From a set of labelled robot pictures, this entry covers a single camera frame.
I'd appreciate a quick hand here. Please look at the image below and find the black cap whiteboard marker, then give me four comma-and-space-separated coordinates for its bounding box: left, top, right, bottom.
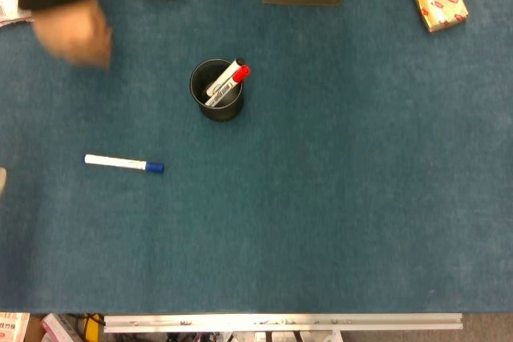
203, 57, 246, 106

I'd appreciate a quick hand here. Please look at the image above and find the blue cap whiteboard marker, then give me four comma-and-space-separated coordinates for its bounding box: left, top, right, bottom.
83, 153, 165, 175

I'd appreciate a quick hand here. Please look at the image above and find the red printed paper sheet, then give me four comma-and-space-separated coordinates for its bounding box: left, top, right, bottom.
0, 312, 31, 342

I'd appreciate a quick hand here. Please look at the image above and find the person's right hand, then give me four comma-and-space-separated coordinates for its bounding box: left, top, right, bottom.
31, 0, 114, 70

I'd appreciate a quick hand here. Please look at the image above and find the aluminium profile rail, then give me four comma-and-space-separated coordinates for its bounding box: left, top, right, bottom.
103, 312, 464, 334

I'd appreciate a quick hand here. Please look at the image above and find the yellow black object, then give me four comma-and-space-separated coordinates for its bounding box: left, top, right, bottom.
83, 313, 106, 342

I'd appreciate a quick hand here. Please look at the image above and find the pink white box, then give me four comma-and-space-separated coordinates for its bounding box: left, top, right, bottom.
39, 312, 81, 342

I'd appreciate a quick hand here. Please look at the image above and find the blue felt table mat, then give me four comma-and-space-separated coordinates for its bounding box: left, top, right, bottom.
0, 0, 513, 315

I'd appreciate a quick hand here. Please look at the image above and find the black mesh pen holder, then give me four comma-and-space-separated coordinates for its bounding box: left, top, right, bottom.
189, 58, 245, 123

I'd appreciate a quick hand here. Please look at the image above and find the red cap whiteboard marker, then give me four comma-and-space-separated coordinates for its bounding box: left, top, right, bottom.
204, 64, 252, 108

